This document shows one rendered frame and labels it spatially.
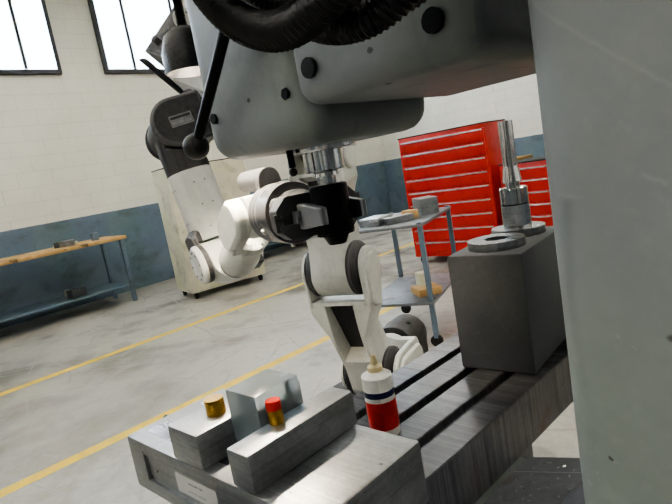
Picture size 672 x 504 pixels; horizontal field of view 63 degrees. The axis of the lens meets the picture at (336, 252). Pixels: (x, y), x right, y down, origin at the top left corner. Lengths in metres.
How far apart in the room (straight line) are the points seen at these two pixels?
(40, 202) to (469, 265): 7.71
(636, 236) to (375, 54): 0.27
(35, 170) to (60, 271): 1.38
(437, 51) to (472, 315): 0.55
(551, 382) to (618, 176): 0.68
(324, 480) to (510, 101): 10.23
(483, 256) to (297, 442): 0.42
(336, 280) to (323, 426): 0.82
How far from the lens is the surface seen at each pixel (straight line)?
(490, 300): 0.87
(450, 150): 6.00
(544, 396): 0.89
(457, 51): 0.41
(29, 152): 8.37
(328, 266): 1.39
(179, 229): 6.69
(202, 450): 0.62
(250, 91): 0.60
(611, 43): 0.24
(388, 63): 0.44
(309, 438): 0.59
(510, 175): 0.97
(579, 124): 0.25
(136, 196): 8.78
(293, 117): 0.55
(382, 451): 0.58
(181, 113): 1.13
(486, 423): 0.76
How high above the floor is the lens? 1.28
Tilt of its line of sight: 9 degrees down
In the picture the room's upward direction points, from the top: 10 degrees counter-clockwise
